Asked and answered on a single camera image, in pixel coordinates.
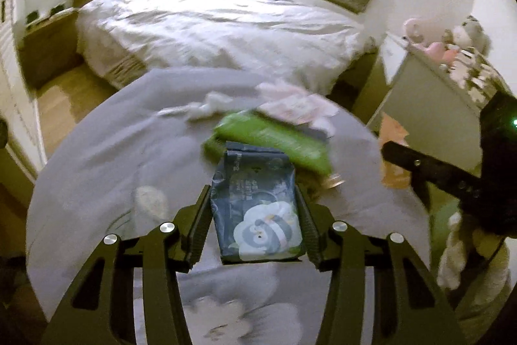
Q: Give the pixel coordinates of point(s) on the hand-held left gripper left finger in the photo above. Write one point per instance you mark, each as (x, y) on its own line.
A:
(202, 223)

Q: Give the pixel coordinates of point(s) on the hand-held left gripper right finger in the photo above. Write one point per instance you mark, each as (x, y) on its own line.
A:
(307, 223)

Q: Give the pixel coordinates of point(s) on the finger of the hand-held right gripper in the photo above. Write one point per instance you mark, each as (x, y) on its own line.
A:
(436, 171)

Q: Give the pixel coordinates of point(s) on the dark blue wipes packet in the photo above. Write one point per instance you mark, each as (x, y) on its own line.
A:
(254, 207)

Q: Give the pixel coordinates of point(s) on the orange plastic wrapper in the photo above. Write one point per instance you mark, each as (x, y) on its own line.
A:
(394, 130)

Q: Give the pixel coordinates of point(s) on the green wipes packet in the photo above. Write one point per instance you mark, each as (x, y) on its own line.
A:
(274, 135)

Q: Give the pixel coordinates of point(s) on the green mat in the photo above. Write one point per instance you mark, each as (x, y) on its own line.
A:
(442, 225)

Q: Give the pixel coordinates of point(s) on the white dresser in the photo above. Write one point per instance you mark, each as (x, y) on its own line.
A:
(428, 98)

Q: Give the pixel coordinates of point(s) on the round table with floral cloth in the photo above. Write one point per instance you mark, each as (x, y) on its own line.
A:
(121, 147)

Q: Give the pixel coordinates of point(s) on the small pink white toy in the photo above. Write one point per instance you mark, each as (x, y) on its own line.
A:
(442, 50)

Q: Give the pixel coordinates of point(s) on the grey white plush toy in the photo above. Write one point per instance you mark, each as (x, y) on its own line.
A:
(470, 31)

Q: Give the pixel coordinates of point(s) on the pink desk fan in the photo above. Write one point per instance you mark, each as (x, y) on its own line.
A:
(417, 30)

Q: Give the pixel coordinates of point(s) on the bed with white duvet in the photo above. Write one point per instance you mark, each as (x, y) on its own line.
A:
(202, 29)

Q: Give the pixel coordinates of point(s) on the white door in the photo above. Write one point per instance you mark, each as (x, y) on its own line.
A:
(16, 86)

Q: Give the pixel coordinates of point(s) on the brown wooden nightstand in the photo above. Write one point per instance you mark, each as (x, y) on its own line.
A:
(48, 50)

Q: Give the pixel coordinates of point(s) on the small black device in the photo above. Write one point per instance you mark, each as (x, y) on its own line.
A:
(56, 9)
(32, 17)

